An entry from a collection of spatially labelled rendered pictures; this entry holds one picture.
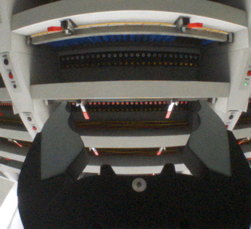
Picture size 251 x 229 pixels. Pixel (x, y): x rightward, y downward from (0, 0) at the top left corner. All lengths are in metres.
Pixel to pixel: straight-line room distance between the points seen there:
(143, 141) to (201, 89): 0.25
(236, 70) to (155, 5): 0.28
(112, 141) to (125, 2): 0.40
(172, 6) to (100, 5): 0.15
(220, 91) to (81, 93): 0.40
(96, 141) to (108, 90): 0.21
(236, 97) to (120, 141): 0.41
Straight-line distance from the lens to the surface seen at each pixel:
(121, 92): 0.30
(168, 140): 0.45
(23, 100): 0.46
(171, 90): 0.32
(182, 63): 0.48
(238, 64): 0.41
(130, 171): 0.59
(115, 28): 0.32
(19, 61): 0.41
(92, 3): 0.30
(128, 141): 0.42
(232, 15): 0.38
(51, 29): 0.26
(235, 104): 0.47
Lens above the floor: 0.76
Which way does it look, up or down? 30 degrees up
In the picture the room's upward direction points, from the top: 179 degrees clockwise
